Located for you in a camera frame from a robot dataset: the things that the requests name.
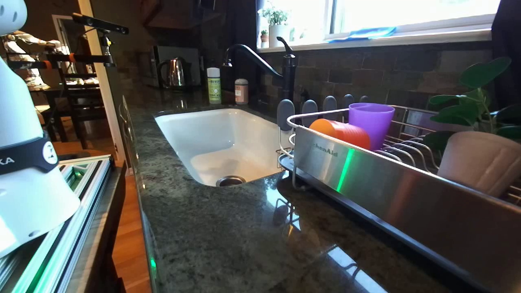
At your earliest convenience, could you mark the purple plastic cup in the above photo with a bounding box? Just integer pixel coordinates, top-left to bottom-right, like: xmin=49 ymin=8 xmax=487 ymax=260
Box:
xmin=347 ymin=101 xmax=397 ymax=151

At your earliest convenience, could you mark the dark metal faucet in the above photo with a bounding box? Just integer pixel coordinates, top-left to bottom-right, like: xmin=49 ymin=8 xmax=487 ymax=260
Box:
xmin=223 ymin=36 xmax=299 ymax=103

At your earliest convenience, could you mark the stainless steel dish rack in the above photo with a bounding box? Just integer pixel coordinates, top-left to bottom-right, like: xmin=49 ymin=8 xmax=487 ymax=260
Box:
xmin=277 ymin=94 xmax=521 ymax=293

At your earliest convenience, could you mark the white kitchen sink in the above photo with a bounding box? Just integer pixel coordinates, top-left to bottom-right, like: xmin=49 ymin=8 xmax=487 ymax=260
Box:
xmin=153 ymin=106 xmax=298 ymax=189

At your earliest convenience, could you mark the orange plastic cup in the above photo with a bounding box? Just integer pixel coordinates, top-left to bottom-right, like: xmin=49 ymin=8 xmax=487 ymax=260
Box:
xmin=307 ymin=117 xmax=373 ymax=151

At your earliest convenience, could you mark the beige ornament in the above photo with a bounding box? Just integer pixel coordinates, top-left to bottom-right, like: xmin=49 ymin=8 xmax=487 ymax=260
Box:
xmin=0 ymin=29 xmax=71 ymax=94

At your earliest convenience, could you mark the orange label soap bottle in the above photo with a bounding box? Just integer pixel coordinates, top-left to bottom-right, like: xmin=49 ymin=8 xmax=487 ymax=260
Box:
xmin=233 ymin=77 xmax=250 ymax=106

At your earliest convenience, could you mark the potted plant on windowsill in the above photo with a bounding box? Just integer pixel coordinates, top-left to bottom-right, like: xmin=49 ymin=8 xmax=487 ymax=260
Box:
xmin=260 ymin=5 xmax=290 ymax=49

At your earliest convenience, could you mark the metal robot mounting table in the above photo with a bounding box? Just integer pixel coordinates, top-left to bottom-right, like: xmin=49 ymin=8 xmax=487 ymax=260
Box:
xmin=0 ymin=153 xmax=127 ymax=293

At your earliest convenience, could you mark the dark wooden chair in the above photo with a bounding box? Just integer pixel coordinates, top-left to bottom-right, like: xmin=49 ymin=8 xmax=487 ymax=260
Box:
xmin=45 ymin=46 xmax=110 ymax=151

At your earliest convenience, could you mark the blue cloth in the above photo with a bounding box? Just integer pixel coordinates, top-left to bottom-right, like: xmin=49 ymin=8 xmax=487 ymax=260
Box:
xmin=327 ymin=24 xmax=400 ymax=44

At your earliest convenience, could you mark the black tripod stand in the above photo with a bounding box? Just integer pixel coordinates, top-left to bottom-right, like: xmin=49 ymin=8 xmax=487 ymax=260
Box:
xmin=71 ymin=11 xmax=130 ymax=67

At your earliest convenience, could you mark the white window frame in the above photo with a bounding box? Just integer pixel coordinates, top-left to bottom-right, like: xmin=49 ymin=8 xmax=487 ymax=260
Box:
xmin=257 ymin=0 xmax=501 ymax=54

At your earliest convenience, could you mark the metal sink drain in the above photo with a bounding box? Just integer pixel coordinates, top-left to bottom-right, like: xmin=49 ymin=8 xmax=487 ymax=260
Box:
xmin=216 ymin=174 xmax=247 ymax=187

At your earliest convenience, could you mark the green leafy plant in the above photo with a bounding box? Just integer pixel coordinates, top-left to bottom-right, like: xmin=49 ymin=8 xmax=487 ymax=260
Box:
xmin=421 ymin=55 xmax=521 ymax=153

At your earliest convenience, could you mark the green soap bottle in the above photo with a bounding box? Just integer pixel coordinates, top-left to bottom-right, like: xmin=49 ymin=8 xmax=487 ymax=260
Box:
xmin=205 ymin=65 xmax=223 ymax=106

